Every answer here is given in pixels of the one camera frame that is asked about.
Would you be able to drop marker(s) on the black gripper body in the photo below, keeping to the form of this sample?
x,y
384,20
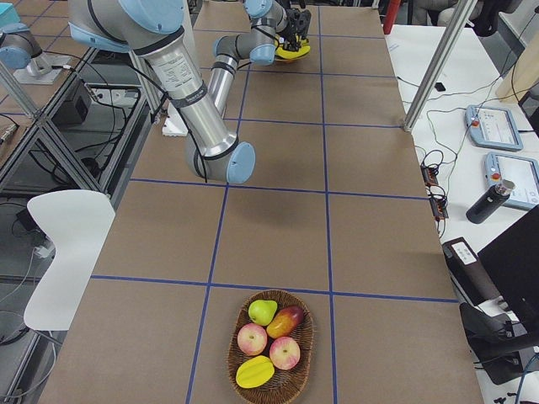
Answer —
x,y
298,22

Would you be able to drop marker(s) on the yellow banana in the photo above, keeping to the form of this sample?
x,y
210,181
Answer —
x,y
287,49

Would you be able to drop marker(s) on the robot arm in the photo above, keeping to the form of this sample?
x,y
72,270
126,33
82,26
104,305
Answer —
x,y
278,32
154,31

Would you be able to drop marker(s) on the grey square plate orange rim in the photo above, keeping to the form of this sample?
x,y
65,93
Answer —
x,y
279,59

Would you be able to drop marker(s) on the wicker fruit basket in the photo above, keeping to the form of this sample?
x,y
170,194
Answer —
x,y
285,385

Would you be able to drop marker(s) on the small black box device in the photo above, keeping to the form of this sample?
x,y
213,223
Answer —
x,y
439,86

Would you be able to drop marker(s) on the upper teach pendant tablet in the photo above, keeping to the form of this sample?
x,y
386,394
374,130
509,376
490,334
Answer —
x,y
493,128

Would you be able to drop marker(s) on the teach pendant tablet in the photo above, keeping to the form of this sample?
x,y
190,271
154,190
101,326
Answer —
x,y
493,128
522,171

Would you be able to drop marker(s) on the black cylindrical bottle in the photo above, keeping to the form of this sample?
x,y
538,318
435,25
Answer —
x,y
490,201

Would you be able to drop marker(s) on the lower teach pendant tablet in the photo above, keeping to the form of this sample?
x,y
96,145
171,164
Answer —
x,y
522,171

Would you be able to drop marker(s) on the green pear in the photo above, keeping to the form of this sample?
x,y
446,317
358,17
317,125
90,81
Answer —
x,y
262,312

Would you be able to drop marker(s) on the white chair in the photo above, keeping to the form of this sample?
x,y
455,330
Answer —
x,y
77,221

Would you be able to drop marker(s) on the red yellow mango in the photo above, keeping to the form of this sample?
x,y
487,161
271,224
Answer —
x,y
285,321

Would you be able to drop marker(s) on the left pink apple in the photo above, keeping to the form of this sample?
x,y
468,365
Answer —
x,y
252,339

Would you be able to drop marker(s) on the pink apple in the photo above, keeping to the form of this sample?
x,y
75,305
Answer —
x,y
285,353
252,339

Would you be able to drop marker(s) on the black monitor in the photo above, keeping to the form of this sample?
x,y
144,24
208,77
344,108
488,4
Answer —
x,y
511,262

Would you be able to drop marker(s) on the right pink apple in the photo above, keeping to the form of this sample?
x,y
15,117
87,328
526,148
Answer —
x,y
285,353

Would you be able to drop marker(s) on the yellow starfruit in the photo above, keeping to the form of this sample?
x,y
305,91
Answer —
x,y
254,372

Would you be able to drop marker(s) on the aluminium frame post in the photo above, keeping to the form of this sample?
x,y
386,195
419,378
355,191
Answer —
x,y
443,51

